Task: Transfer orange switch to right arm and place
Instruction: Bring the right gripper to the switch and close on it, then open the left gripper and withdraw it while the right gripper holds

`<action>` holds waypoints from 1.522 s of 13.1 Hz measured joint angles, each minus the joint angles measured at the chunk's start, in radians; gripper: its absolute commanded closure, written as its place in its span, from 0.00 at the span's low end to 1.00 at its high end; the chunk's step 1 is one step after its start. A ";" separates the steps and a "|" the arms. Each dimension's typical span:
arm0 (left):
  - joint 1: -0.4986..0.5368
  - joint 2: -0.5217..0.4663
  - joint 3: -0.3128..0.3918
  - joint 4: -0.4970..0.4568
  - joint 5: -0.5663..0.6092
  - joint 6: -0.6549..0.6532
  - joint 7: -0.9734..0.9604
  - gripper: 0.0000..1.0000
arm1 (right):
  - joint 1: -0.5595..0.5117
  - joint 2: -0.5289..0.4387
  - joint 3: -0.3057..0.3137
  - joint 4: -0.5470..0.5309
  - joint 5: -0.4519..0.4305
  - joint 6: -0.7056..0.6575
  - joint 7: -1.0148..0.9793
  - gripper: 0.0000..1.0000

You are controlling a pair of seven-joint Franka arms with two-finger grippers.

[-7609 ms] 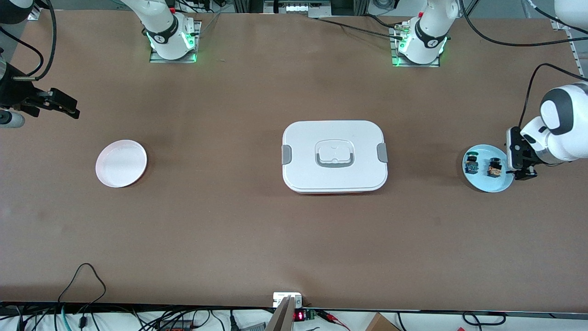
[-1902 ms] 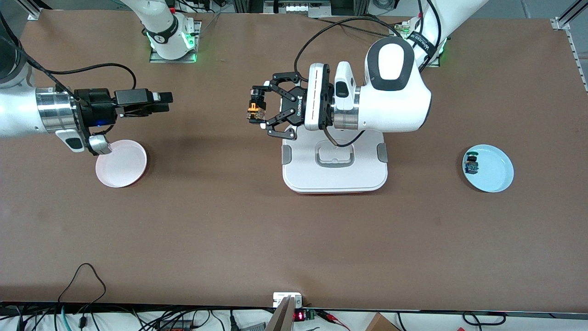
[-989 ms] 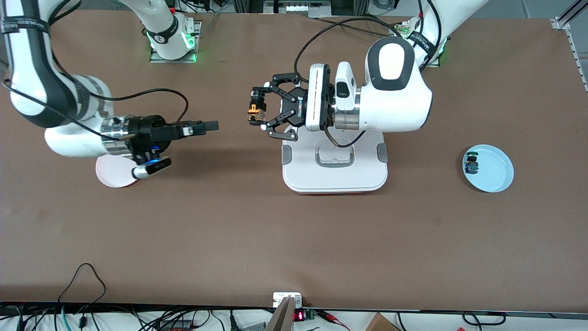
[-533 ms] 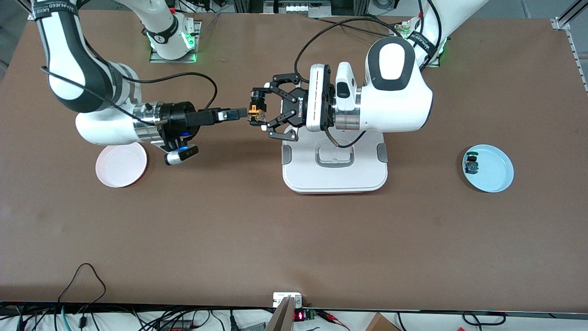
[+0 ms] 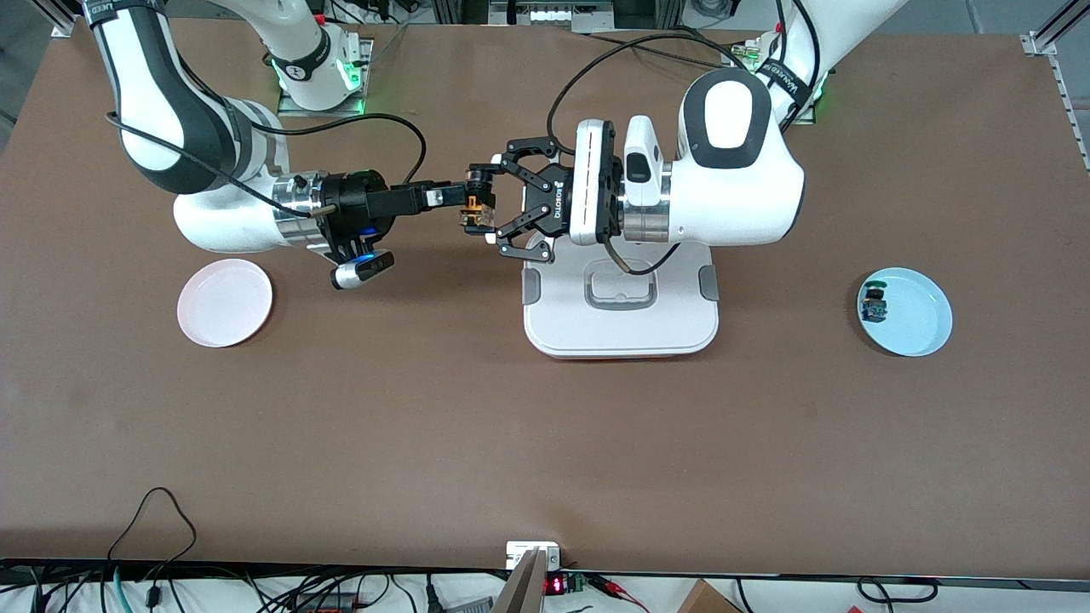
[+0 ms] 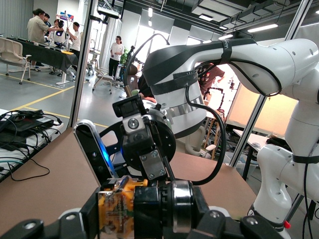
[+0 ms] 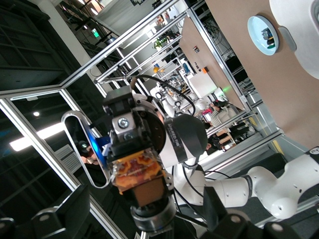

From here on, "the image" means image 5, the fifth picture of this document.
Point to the light blue round plate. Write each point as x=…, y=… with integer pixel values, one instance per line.
x=915, y=319

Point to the brown cardboard box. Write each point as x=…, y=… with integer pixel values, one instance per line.
x=702, y=600

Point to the grey aluminium profile bar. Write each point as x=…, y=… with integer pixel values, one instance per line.
x=521, y=592

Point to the small white box device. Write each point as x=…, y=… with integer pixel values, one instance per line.
x=519, y=549

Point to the red clip lead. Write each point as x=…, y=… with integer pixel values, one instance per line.
x=617, y=589

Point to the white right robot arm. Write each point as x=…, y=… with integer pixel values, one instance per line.
x=153, y=102

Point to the white lidded lunch box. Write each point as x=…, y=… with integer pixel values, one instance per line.
x=622, y=328

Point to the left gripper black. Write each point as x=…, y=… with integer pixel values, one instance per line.
x=542, y=203

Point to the red LED display module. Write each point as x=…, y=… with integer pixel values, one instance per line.
x=558, y=585

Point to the aluminium frame post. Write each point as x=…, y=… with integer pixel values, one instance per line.
x=61, y=17

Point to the orange and black switch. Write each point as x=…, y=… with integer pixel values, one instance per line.
x=479, y=209

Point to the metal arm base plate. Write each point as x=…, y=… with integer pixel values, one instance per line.
x=358, y=94
x=807, y=119

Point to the white power strip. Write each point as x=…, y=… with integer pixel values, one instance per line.
x=553, y=14

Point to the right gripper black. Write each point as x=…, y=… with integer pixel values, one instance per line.
x=362, y=203

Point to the pink round plate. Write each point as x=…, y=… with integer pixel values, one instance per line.
x=223, y=303

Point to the aluminium slotted rail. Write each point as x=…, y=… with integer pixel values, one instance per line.
x=1060, y=81

